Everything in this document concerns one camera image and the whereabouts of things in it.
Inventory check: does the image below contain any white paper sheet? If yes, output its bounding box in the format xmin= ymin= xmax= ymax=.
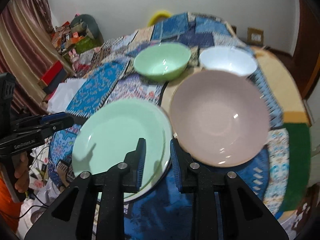
xmin=47 ymin=77 xmax=88 ymax=113

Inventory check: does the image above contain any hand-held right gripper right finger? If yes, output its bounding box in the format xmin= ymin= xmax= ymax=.
xmin=169 ymin=138 xmax=289 ymax=240

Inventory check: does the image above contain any red box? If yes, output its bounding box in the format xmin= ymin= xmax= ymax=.
xmin=37 ymin=61 xmax=64 ymax=87

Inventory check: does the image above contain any white bowl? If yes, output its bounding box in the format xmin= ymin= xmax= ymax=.
xmin=199 ymin=46 xmax=258 ymax=77

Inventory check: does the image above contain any person's left hand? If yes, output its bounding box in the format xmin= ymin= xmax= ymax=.
xmin=14 ymin=152 xmax=31 ymax=193

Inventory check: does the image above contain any grey box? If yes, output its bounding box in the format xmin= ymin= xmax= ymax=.
xmin=42 ymin=70 xmax=69 ymax=94

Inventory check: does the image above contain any green plate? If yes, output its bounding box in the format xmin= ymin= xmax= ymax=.
xmin=71 ymin=99 xmax=173 ymax=200

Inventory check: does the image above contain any green bowl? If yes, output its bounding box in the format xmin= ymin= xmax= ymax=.
xmin=133 ymin=42 xmax=192 ymax=82

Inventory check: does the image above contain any pink rabbit plush toy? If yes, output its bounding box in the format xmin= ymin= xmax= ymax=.
xmin=68 ymin=50 xmax=80 ymax=70

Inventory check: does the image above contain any pink bowl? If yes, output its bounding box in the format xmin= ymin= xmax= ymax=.
xmin=169 ymin=69 xmax=271 ymax=167

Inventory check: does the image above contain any grey plush cushion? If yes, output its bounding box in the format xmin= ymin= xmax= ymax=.
xmin=70 ymin=14 xmax=104 ymax=47

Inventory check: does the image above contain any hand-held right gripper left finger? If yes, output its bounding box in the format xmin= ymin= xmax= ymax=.
xmin=24 ymin=137 xmax=147 ymax=240

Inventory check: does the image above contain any green box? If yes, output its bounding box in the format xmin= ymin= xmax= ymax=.
xmin=75 ymin=36 xmax=97 ymax=54

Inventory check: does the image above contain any pile of small boxes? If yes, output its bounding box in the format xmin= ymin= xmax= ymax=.
xmin=51 ymin=21 xmax=85 ymax=53

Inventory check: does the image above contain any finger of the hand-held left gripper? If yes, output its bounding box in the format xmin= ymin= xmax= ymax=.
xmin=15 ymin=116 xmax=75 ymax=140
xmin=11 ymin=112 xmax=68 ymax=131

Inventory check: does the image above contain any person's orange clothing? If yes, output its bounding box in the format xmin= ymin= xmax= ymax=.
xmin=0 ymin=177 xmax=23 ymax=233

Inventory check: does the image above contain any small cardboard box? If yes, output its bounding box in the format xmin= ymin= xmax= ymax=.
xmin=247 ymin=27 xmax=264 ymax=44

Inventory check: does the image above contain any thin black cable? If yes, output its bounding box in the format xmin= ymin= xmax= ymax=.
xmin=19 ymin=192 xmax=50 ymax=220

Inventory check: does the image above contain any yellow foam tube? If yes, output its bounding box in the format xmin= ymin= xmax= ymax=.
xmin=147 ymin=10 xmax=172 ymax=27

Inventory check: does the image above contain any patchwork blanket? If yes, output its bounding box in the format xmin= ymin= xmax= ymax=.
xmin=47 ymin=12 xmax=290 ymax=240

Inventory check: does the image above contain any striped brown curtain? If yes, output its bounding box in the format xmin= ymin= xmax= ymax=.
xmin=0 ymin=0 xmax=73 ymax=115

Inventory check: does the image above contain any beige green blanket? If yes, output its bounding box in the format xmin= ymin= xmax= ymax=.
xmin=250 ymin=46 xmax=312 ymax=213

